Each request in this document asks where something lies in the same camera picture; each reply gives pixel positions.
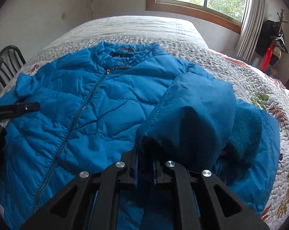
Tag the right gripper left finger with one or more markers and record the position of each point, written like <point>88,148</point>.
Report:
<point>89,201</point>

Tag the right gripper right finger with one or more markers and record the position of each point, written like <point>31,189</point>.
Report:
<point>202,200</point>

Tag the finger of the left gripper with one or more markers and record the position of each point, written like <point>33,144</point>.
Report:
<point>17,110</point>

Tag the blue puffer jacket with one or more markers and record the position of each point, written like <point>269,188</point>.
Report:
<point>200,124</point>

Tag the coat rack with clothes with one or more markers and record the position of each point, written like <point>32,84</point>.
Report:
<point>271,43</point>

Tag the black metal chair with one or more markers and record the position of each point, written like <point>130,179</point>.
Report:
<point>11,61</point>

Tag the floral quilted bedspread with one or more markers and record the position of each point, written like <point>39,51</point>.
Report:
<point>254,83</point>

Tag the white grey curtain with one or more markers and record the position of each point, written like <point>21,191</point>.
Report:
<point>251,27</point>

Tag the yellow wall socket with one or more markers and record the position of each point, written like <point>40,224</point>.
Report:
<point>63,15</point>

